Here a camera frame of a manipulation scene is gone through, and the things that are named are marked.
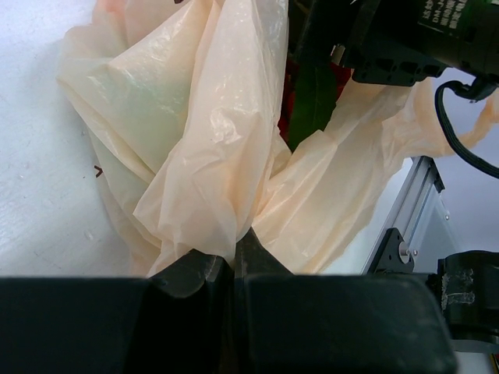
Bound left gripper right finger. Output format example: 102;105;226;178
234;231;457;373

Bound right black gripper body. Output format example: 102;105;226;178
294;0;449;89

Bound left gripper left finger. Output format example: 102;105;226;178
1;250;232;373

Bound red fake fruit bunch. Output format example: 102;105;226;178
278;59;352;151

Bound translucent orange plastic bag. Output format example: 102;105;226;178
55;0;499;278

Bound aluminium front rail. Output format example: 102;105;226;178
363;157;459;273

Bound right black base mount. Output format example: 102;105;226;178
367;228;498;355

